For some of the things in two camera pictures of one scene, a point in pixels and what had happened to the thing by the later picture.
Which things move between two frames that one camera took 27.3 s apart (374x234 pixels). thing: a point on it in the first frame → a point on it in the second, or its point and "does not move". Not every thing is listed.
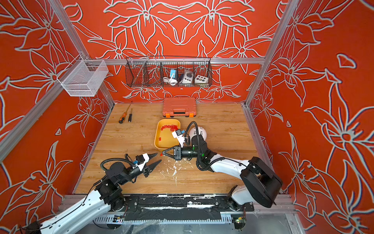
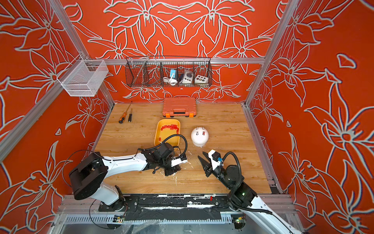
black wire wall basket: x=169 y=71 does not move
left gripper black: x=149 y=169 → x=173 y=170
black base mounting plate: x=180 y=207 does not move
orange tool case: x=179 y=107 does not move
